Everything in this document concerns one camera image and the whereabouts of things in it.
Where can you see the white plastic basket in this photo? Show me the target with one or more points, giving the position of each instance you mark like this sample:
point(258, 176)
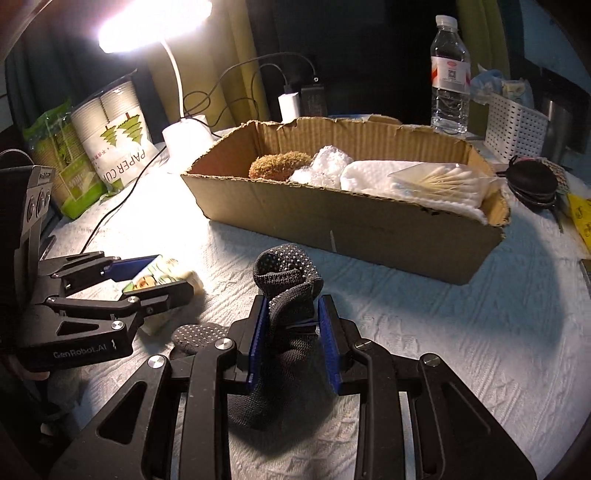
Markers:
point(512, 124)

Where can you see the grey dotted sock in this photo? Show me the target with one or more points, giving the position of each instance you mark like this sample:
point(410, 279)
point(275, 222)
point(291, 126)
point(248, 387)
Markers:
point(286, 286)
point(198, 334)

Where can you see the white tablecloth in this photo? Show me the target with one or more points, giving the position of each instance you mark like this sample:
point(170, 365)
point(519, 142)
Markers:
point(415, 323)

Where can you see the small green tissue packet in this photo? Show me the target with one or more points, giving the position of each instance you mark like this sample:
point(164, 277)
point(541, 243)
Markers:
point(166, 270)

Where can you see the white paper cup pack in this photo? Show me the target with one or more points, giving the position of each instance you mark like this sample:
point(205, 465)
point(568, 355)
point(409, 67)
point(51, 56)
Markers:
point(115, 138)

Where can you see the green paper cup pack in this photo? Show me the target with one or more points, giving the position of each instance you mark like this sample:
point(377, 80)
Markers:
point(60, 152)

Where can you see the white desk lamp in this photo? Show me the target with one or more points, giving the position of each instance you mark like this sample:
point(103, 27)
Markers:
point(184, 138)

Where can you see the smartphone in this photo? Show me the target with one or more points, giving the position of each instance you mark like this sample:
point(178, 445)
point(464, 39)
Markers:
point(586, 272)

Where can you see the cardboard box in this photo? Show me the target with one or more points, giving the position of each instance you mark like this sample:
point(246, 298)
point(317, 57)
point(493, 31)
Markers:
point(369, 230)

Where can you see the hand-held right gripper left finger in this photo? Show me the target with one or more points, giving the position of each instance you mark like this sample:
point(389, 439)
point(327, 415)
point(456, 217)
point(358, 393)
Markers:
point(256, 344)

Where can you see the brown loofah sponge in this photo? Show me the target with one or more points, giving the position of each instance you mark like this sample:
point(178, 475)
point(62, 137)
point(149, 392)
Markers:
point(277, 166)

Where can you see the steel tumbler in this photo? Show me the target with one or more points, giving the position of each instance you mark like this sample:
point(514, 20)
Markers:
point(554, 129)

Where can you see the clear water bottle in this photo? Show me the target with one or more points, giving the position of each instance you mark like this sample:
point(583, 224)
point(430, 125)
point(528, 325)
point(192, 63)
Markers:
point(450, 92)

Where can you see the crumpled plastic packets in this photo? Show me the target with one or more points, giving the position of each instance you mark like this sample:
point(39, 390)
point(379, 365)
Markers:
point(503, 85)

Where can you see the red dotted card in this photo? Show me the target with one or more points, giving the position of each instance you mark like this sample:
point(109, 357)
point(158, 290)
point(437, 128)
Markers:
point(559, 175)

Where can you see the white charger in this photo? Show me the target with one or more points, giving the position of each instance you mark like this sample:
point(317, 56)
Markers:
point(290, 108)

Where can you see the person's left hand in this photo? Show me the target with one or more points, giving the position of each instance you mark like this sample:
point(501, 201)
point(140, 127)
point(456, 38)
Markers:
point(34, 374)

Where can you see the yellow printed packet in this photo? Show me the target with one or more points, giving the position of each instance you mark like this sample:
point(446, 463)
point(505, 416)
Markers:
point(581, 217)

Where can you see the cotton swab packet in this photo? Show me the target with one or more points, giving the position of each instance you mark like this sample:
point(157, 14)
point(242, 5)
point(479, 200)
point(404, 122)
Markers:
point(443, 182)

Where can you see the white paper towel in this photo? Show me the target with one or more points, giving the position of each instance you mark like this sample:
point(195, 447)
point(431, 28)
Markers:
point(369, 177)

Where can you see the yellow curtain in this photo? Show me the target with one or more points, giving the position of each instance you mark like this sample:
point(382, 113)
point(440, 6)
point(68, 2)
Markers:
point(485, 32)
point(240, 92)

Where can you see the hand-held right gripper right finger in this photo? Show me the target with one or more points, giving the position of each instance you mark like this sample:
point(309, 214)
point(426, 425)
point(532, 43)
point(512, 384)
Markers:
point(330, 346)

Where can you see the black power adapter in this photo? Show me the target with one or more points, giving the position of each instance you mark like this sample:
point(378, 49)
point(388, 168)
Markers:
point(314, 99)

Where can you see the white bubble wrap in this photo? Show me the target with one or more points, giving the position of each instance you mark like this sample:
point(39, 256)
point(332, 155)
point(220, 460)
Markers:
point(323, 161)

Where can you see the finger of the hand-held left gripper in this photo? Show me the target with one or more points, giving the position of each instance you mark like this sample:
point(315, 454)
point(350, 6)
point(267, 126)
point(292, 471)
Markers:
point(134, 268)
point(157, 295)

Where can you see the blue and white box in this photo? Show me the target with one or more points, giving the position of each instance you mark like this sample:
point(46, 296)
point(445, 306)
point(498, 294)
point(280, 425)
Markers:
point(351, 115)

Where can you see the black round pouch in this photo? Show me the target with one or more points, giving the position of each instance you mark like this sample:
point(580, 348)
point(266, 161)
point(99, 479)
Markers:
point(531, 180)

